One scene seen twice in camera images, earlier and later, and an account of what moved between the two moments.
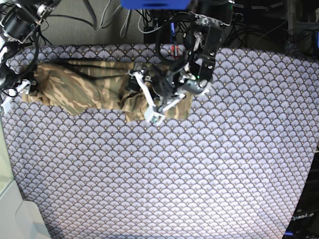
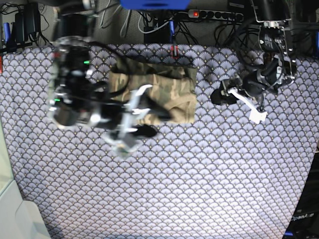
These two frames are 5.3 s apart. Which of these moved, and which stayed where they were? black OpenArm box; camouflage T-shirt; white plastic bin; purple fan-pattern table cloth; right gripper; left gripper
Moved: camouflage T-shirt; right gripper; left gripper
Stayed: white plastic bin; purple fan-pattern table cloth; black OpenArm box
